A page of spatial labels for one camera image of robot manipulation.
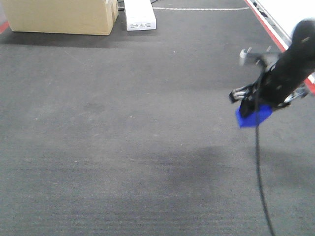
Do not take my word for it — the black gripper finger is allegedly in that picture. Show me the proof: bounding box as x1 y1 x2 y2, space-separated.
284 85 309 103
229 85 255 103

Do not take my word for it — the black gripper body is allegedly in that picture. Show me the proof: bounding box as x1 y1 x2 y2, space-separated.
240 73 290 116

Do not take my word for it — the small blue block part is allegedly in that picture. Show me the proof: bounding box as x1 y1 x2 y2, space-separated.
235 105 273 128

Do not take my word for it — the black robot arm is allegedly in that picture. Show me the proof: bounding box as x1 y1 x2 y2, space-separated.
229 19 315 118

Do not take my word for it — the white labelled carton box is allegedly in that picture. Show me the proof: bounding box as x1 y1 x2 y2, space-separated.
124 0 157 31

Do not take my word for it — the large cardboard box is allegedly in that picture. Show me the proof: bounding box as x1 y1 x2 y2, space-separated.
1 0 118 35

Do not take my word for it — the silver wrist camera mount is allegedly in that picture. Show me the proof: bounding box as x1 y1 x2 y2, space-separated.
239 47 280 66

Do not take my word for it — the white conveyor side rail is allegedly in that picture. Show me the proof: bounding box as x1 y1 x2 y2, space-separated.
246 0 315 86

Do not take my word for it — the black hanging cable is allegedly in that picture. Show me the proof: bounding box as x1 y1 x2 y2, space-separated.
253 73 276 236

